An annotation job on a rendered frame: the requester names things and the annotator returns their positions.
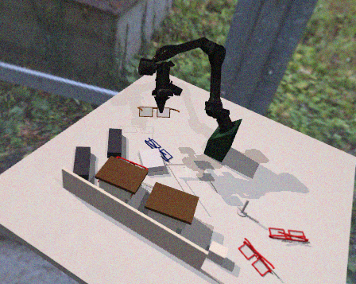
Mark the long grey flat panel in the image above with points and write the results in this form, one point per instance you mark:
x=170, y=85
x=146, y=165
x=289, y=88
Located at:
x=132, y=218

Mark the blue-framed glasses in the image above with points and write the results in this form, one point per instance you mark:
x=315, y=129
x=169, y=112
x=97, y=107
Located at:
x=164, y=154

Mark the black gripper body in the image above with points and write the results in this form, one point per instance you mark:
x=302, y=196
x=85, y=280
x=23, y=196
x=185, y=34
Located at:
x=162, y=87

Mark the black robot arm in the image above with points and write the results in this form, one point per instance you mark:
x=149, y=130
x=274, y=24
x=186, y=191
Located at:
x=216, y=55

